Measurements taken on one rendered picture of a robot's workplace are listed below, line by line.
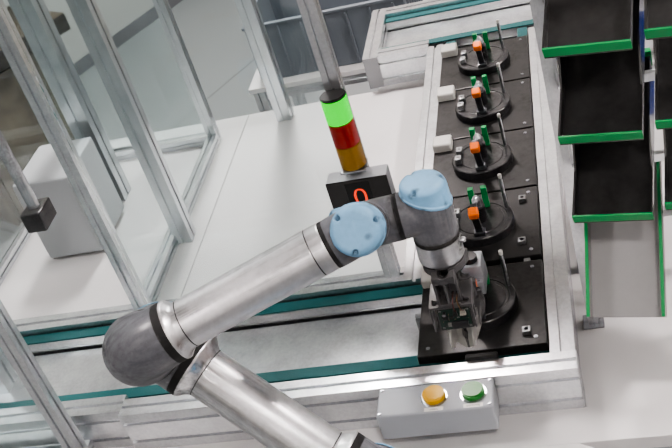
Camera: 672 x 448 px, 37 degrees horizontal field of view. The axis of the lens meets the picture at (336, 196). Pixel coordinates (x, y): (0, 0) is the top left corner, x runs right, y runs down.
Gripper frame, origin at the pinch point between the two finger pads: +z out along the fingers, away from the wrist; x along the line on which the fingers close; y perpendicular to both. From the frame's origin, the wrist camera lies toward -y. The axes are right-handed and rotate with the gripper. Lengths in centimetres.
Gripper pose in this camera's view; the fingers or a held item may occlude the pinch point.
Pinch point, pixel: (467, 337)
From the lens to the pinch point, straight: 178.8
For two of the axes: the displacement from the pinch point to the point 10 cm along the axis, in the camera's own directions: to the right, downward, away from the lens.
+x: 9.5, -1.5, -2.6
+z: 2.7, 8.0, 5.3
